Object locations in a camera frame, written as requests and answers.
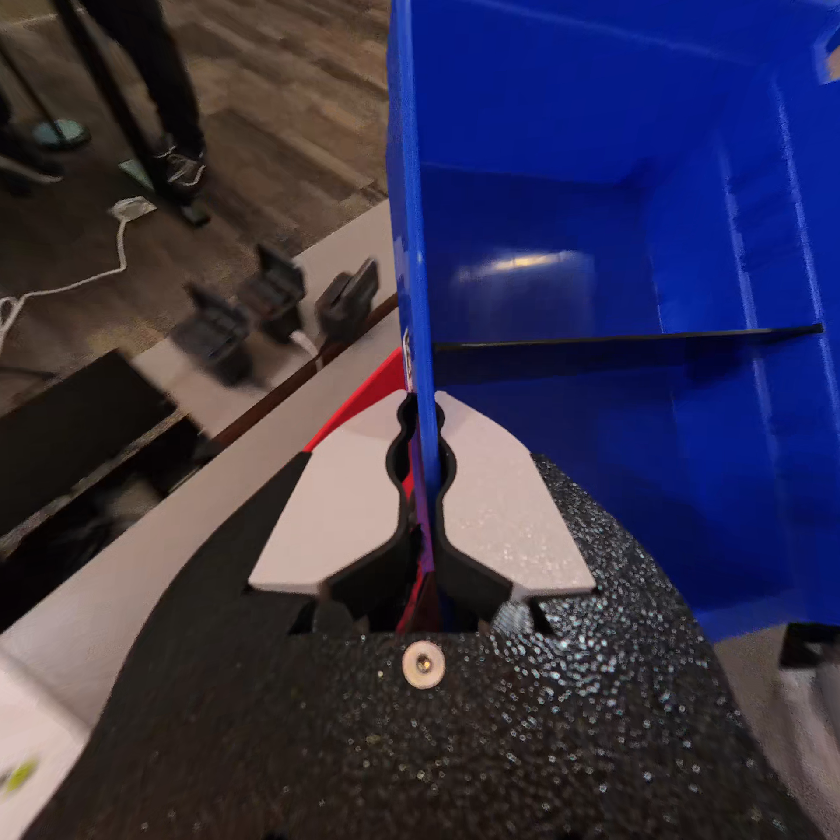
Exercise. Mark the red plastic bin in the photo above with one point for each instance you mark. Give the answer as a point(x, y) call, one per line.
point(374, 400)

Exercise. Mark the stand with round base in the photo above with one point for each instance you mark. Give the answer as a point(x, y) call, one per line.
point(62, 133)

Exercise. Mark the black flat panel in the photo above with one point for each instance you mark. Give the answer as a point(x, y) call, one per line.
point(72, 433)

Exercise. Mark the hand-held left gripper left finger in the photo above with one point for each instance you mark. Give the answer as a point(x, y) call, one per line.
point(334, 512)

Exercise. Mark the blue plastic bin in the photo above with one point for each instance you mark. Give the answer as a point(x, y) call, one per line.
point(590, 459)

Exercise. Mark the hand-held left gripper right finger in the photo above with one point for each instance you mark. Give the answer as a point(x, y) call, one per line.
point(512, 518)

